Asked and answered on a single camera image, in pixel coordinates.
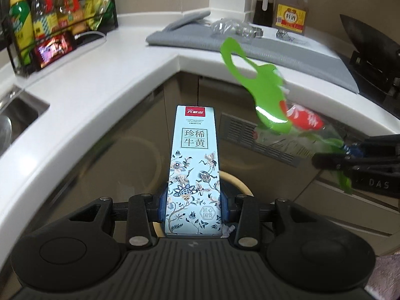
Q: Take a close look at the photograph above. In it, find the yellow cap green bottle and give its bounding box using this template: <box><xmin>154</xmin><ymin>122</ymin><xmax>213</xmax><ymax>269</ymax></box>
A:
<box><xmin>9</xmin><ymin>0</ymin><xmax>33</xmax><ymax>66</ymax></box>

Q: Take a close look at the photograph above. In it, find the red cap checkered label bottle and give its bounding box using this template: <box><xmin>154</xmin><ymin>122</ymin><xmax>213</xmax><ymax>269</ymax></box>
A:
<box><xmin>29</xmin><ymin>0</ymin><xmax>59</xmax><ymax>41</ymax></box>

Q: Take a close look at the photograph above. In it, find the black wok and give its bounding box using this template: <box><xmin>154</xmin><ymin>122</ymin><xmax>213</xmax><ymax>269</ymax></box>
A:
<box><xmin>339</xmin><ymin>14</ymin><xmax>400</xmax><ymax>69</ymax></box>

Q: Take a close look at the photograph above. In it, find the light blue floral box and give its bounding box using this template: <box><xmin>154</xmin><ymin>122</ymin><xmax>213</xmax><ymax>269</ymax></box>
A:
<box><xmin>164</xmin><ymin>105</ymin><xmax>223</xmax><ymax>236</ymax></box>

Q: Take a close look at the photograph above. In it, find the green plastic packaging bag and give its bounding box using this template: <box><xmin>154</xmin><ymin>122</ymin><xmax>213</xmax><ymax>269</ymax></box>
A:
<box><xmin>220</xmin><ymin>37</ymin><xmax>354</xmax><ymax>194</ymax></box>

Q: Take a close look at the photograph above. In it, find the yellow green snack bag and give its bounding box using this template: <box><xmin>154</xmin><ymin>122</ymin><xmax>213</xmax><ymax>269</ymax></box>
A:
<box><xmin>84</xmin><ymin>0</ymin><xmax>115</xmax><ymax>30</ymax></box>

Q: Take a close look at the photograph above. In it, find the black wire rack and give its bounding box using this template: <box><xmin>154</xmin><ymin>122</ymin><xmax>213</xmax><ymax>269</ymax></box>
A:
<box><xmin>0</xmin><ymin>0</ymin><xmax>119</xmax><ymax>77</ymax></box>

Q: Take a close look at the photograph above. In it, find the black smartphone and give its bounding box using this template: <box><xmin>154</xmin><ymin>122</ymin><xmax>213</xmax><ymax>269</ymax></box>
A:
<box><xmin>34</xmin><ymin>31</ymin><xmax>77</xmax><ymax>71</ymax></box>

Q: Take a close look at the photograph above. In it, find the cooking wine jug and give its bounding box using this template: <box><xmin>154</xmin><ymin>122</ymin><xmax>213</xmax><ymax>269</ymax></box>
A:
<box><xmin>272</xmin><ymin>0</ymin><xmax>309</xmax><ymax>36</ymax></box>

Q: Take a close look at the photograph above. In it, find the dark pink cloth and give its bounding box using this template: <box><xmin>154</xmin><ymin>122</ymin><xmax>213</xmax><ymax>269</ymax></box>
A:
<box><xmin>372</xmin><ymin>253</ymin><xmax>400</xmax><ymax>300</ymax></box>

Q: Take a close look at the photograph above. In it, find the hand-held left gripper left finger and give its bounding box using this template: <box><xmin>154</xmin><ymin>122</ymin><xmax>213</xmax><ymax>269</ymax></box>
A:
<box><xmin>61</xmin><ymin>187</ymin><xmax>169</xmax><ymax>248</ymax></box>

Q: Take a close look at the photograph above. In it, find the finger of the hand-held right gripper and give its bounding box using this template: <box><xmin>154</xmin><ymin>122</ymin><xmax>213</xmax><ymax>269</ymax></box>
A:
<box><xmin>312</xmin><ymin>153</ymin><xmax>400</xmax><ymax>171</ymax></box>
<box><xmin>344</xmin><ymin>135</ymin><xmax>400</xmax><ymax>157</ymax></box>

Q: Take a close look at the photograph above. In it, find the steel sink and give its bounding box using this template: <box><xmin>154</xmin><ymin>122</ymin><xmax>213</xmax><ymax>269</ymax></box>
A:
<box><xmin>0</xmin><ymin>83</ymin><xmax>51</xmax><ymax>160</ymax></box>

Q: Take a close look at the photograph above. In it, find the clear plastic bag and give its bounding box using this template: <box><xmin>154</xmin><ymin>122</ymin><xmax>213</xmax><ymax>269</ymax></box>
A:
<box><xmin>210</xmin><ymin>19</ymin><xmax>255</xmax><ymax>38</ymax></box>

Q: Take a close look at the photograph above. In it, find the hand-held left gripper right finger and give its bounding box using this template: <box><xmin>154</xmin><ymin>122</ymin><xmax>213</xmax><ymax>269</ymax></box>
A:
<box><xmin>220</xmin><ymin>190</ymin><xmax>326</xmax><ymax>248</ymax></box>

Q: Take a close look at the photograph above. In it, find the dark oil dispenser bottle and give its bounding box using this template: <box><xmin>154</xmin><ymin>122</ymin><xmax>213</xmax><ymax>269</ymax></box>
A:
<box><xmin>252</xmin><ymin>0</ymin><xmax>275</xmax><ymax>27</ymax></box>

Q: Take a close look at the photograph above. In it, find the grey mat with geometric print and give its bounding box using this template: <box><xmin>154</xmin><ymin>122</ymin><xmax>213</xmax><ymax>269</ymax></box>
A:
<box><xmin>145</xmin><ymin>9</ymin><xmax>361</xmax><ymax>94</ymax></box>

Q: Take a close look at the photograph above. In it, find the white charging cable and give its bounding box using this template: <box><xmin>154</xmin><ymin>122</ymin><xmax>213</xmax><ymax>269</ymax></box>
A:
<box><xmin>73</xmin><ymin>30</ymin><xmax>108</xmax><ymax>43</ymax></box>

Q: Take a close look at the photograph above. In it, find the orange cap cooking oil bottle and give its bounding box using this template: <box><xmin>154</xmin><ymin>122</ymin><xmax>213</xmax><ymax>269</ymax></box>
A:
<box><xmin>53</xmin><ymin>0</ymin><xmax>85</xmax><ymax>35</ymax></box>

